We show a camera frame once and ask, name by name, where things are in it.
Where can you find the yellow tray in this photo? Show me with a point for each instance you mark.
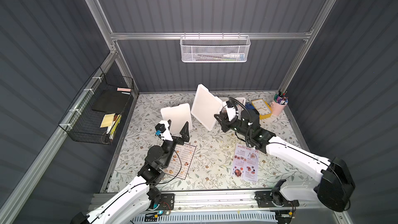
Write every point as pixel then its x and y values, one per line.
pixel 263 108

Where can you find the pink pen cup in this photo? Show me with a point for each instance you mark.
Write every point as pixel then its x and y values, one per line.
pixel 276 108

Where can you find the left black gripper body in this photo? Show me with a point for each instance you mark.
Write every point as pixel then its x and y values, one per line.
pixel 175 140

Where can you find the left Dim Sum menu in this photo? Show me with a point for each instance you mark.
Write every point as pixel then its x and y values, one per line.
pixel 181 161

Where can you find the yellow sticky notepad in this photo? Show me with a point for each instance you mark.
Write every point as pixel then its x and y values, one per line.
pixel 107 121

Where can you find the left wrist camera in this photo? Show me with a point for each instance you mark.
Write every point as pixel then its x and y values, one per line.
pixel 164 130

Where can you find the white rack panel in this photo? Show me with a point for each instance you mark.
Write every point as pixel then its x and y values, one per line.
pixel 205 105
pixel 178 115
pixel 242 100

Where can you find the black wire wall basket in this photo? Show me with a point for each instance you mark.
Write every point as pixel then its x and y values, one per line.
pixel 96 114

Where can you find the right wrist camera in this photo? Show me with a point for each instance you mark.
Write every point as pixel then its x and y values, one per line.
pixel 231 110

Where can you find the white tube in basket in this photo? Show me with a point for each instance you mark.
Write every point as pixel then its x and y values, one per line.
pixel 235 57

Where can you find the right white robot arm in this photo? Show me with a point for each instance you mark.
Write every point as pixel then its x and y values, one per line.
pixel 331 182

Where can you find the white wire mesh basket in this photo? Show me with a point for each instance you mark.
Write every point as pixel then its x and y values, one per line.
pixel 211 48

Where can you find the pink eraser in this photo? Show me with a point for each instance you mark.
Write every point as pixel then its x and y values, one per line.
pixel 124 89

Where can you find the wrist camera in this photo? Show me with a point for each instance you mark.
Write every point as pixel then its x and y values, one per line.
pixel 231 110
pixel 164 130

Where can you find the yellow patterned roll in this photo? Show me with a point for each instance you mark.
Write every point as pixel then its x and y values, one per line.
pixel 111 130

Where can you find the blue stapler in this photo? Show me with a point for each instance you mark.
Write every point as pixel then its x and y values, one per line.
pixel 249 106

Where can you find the pink special menu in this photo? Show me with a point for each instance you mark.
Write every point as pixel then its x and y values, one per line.
pixel 245 163

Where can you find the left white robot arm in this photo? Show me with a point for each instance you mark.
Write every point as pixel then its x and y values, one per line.
pixel 141 193

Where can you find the black notebook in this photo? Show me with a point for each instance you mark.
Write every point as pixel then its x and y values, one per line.
pixel 111 102

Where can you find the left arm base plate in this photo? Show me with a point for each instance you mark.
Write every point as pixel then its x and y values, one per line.
pixel 164 203

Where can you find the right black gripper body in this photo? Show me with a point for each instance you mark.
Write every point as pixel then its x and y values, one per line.
pixel 230 124

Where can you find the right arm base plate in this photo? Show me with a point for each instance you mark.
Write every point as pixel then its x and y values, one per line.
pixel 265 198

